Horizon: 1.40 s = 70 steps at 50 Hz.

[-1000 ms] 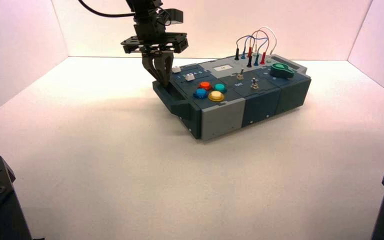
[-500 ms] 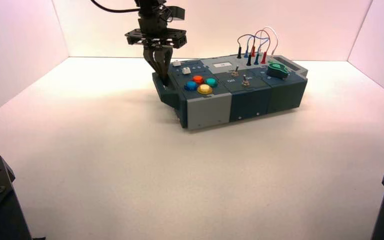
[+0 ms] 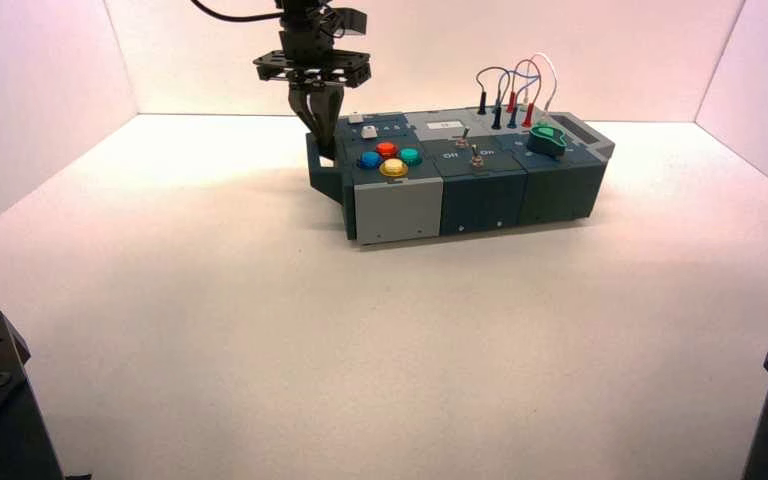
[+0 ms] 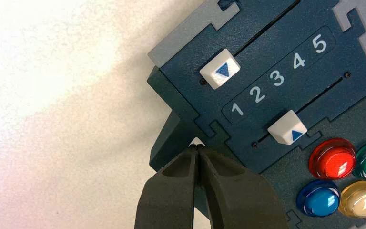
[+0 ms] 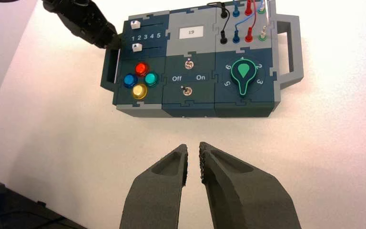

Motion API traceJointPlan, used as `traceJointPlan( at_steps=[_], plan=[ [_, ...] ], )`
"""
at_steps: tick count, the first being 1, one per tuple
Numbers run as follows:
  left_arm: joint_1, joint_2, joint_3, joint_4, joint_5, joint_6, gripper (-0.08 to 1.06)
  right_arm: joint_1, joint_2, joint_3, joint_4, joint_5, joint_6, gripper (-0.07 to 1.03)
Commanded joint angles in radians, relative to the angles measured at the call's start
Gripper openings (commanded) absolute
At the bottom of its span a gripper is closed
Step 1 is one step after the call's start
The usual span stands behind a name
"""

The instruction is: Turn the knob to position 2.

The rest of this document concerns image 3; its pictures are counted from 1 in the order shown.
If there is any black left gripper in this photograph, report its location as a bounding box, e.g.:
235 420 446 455
253 48 372 160

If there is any blue grey control box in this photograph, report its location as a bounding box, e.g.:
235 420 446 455
305 109 617 248

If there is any green rotary knob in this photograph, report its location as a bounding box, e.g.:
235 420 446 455
527 122 569 159

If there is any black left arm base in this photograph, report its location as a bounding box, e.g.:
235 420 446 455
0 309 67 480

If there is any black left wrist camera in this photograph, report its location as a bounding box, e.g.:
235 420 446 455
328 6 369 38

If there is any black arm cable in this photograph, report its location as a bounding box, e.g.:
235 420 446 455
190 0 286 24

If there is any blue wire with blue plugs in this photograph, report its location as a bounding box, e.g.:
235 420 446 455
491 70 542 130

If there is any red wire with red plugs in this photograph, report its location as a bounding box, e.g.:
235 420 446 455
507 58 544 128

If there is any white wire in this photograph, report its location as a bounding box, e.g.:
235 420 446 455
532 52 559 114

